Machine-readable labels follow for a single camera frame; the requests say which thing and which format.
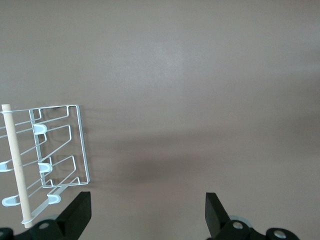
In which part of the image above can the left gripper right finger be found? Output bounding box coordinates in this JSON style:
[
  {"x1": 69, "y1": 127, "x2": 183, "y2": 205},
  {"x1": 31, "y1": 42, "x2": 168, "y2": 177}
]
[{"x1": 205, "y1": 191, "x2": 301, "y2": 240}]

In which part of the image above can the wooden dowel rod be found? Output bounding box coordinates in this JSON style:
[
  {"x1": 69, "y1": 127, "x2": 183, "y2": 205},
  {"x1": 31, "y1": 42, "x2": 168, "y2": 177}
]
[{"x1": 1, "y1": 103, "x2": 33, "y2": 229}]

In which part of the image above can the white wire cup rack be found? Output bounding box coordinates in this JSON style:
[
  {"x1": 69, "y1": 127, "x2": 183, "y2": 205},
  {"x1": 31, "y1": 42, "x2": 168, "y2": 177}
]
[{"x1": 0, "y1": 104, "x2": 90, "y2": 225}]

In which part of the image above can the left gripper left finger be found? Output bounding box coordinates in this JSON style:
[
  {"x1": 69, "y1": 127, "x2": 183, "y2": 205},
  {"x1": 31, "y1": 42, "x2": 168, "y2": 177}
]
[{"x1": 0, "y1": 191, "x2": 92, "y2": 240}]

